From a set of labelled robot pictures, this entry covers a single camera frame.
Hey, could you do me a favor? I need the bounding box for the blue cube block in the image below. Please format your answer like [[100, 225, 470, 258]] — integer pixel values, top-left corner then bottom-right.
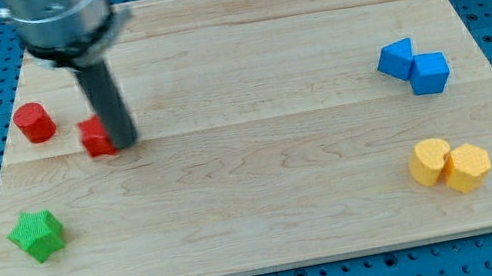
[[409, 51, 450, 95]]

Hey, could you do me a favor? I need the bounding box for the green star block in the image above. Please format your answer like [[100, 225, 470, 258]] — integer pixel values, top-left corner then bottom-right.
[[7, 210, 66, 264]]

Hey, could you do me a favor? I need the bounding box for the wooden board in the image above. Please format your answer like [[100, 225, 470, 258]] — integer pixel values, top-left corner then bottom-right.
[[0, 0, 492, 276]]

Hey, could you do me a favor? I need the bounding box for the yellow heart block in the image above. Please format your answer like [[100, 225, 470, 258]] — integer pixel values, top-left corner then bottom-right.
[[408, 138, 451, 187]]

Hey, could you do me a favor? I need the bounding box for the red star block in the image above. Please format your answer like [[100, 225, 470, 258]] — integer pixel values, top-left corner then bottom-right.
[[76, 115, 117, 158]]

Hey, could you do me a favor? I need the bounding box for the blue triangle block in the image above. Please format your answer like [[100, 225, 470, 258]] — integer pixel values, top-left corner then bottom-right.
[[377, 37, 414, 81]]

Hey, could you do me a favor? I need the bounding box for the red cylinder block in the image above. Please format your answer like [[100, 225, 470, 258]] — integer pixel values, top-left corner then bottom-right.
[[13, 102, 57, 144]]

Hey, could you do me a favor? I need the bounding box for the yellow hexagon block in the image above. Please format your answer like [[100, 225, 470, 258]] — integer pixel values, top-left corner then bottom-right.
[[443, 143, 492, 193]]

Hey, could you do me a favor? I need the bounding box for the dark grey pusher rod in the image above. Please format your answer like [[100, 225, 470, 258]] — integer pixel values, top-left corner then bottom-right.
[[74, 61, 138, 149]]

